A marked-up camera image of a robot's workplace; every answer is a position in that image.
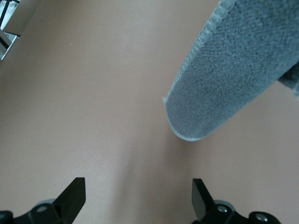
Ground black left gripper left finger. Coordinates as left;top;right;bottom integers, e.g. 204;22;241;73
0;177;86;224

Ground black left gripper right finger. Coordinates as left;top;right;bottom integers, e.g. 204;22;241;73
192;178;281;224

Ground pink and grey towel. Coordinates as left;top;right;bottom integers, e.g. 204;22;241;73
162;0;299;142

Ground black metal frame bars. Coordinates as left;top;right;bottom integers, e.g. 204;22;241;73
0;0;21;61

